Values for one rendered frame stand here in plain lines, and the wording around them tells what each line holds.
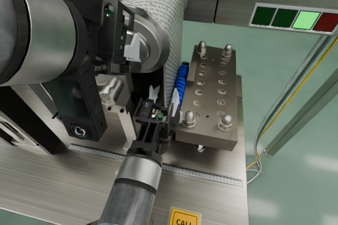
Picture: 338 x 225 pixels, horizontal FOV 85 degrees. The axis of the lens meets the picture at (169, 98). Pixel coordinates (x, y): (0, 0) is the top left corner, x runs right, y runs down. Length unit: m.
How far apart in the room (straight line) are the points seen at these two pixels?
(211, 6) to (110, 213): 0.60
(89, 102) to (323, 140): 2.02
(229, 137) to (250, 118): 1.42
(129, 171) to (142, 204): 0.05
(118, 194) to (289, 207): 1.47
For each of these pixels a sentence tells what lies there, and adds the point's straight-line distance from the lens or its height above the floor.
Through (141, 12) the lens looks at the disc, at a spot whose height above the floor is 1.31.
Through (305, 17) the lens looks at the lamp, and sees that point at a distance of 0.72.
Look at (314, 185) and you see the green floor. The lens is 1.85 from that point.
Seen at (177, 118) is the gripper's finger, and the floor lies 1.10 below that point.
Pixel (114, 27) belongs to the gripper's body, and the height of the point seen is 1.35.
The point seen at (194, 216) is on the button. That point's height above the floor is 0.92.
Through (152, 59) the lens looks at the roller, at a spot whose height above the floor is 1.23.
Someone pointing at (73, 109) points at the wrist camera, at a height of 1.29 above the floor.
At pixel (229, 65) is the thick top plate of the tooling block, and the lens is 0.70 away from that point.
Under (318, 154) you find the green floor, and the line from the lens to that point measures 2.00.
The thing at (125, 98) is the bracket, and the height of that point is 1.14.
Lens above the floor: 1.46
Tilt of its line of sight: 50 degrees down
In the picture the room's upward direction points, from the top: straight up
